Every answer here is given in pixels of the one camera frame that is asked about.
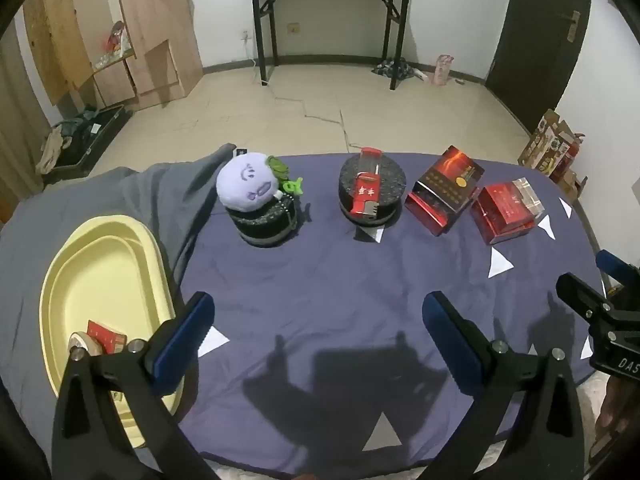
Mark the red packet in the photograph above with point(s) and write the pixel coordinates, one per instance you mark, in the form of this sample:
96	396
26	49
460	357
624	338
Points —
117	37

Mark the yellow plastic basin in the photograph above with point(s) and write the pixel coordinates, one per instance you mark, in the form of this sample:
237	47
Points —
100	280

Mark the beige curtain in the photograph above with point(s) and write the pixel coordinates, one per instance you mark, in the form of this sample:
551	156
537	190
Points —
15	135

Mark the dark door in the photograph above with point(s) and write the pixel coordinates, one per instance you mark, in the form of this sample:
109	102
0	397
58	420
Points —
540	35

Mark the person's right hand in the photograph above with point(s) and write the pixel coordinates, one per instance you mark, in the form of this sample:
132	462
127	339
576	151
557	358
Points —
614	415

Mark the clear-wrapped red cigarette box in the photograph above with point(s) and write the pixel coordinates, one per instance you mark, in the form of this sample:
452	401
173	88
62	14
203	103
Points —
500	215

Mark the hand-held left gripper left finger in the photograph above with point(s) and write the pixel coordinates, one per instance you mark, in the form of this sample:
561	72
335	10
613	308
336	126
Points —
185	340

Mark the grey blanket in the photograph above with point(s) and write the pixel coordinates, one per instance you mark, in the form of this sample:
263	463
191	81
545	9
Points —
125	195

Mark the red box with white label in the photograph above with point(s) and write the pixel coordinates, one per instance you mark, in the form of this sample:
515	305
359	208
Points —
435	210

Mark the red cigarette pack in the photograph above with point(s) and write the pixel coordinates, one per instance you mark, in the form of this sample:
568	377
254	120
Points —
107	337

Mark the purple blanket with white triangles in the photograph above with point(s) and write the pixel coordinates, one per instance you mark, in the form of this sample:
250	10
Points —
325	285

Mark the printed cardboard boxes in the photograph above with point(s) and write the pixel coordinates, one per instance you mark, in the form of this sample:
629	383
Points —
545	145

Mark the round silver tin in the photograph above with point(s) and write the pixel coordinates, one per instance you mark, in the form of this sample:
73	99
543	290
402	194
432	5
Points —
85	342

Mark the wooden wardrobe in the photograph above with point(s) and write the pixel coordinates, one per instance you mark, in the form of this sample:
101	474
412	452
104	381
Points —
150	10

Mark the black open suitcase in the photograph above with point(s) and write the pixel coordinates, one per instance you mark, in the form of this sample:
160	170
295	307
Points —
100	130

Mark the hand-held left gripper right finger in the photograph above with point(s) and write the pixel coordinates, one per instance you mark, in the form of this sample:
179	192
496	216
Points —
452	340

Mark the purple plush toy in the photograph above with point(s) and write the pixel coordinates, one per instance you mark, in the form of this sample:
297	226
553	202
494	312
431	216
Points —
245	180

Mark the beige cloth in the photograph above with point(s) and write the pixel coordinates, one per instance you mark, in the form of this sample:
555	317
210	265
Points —
50	150

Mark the red lighter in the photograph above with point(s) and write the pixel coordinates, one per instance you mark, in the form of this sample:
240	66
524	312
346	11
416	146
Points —
365	190

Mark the black round foam puck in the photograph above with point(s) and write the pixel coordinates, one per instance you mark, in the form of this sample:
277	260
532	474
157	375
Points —
392	180
265	230

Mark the dark cloth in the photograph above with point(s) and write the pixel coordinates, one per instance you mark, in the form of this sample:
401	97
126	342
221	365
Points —
392	69

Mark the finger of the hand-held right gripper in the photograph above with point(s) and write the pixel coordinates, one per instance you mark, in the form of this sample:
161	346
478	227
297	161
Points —
617	266
582	296

